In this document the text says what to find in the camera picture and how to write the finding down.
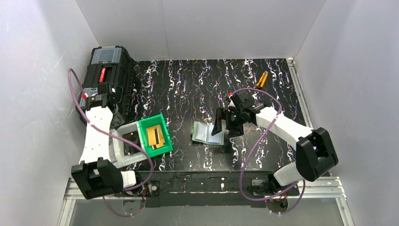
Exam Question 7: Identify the white bin with black cards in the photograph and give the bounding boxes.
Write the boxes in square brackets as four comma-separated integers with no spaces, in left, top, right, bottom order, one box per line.
[109,121,147,169]

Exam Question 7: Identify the green plastic bin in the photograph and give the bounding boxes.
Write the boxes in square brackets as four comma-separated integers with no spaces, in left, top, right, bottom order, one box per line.
[138,114,173,157]

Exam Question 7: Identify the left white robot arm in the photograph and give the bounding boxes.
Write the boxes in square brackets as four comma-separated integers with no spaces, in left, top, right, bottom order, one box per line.
[71,82,137,200]

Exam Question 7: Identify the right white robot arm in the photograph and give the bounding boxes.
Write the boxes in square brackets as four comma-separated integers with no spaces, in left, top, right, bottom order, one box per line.
[211,91,339,190]

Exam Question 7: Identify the black credit cards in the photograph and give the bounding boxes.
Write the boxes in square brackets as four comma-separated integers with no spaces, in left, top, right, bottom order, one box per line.
[122,132,143,156]

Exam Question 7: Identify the gold credit cards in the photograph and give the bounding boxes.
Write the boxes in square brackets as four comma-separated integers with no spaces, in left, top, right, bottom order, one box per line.
[146,125,165,150]

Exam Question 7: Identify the black toolbox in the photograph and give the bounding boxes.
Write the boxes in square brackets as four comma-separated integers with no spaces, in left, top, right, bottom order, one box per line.
[82,45,135,124]

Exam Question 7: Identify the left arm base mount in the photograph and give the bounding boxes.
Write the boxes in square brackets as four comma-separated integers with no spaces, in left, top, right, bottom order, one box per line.
[113,180,160,217]

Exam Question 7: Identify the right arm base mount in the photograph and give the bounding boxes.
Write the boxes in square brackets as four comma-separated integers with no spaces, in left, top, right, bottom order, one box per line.
[247,179,303,215]

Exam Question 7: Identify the aluminium frame rail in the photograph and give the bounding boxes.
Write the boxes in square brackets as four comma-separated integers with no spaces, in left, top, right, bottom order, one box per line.
[57,59,354,226]

